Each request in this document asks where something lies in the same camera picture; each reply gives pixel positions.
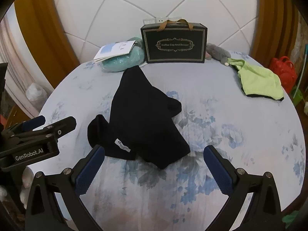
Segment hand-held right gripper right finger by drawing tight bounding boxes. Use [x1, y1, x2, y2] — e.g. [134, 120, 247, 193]
[203, 145, 283, 231]

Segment red bag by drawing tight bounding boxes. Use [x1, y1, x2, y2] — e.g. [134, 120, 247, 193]
[269, 56, 297, 93]

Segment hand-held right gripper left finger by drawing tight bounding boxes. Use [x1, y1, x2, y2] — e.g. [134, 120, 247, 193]
[25, 144, 106, 231]

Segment white padded headboard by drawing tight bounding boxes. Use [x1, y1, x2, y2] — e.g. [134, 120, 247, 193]
[49, 0, 260, 65]

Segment white plastic bag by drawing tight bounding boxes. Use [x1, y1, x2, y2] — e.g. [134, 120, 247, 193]
[25, 82, 47, 104]

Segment dark green gift box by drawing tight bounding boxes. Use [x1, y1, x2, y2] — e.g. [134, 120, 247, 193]
[140, 19, 208, 64]

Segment grey plush toy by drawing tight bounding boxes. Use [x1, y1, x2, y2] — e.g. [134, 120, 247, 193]
[206, 43, 233, 66]

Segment black garment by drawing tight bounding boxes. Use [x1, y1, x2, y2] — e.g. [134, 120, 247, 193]
[87, 65, 191, 170]

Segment light green cloth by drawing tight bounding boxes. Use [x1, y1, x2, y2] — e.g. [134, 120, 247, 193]
[227, 58, 284, 101]

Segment person's left hand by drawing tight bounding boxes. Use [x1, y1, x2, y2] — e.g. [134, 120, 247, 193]
[20, 165, 37, 208]

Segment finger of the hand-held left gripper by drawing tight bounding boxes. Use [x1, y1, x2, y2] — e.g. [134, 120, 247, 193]
[10, 116, 77, 143]
[11, 115, 47, 133]

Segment dark green cloth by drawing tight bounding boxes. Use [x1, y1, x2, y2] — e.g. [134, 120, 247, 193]
[281, 210, 300, 229]

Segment white booklets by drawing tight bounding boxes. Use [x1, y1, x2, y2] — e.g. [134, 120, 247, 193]
[93, 41, 135, 61]

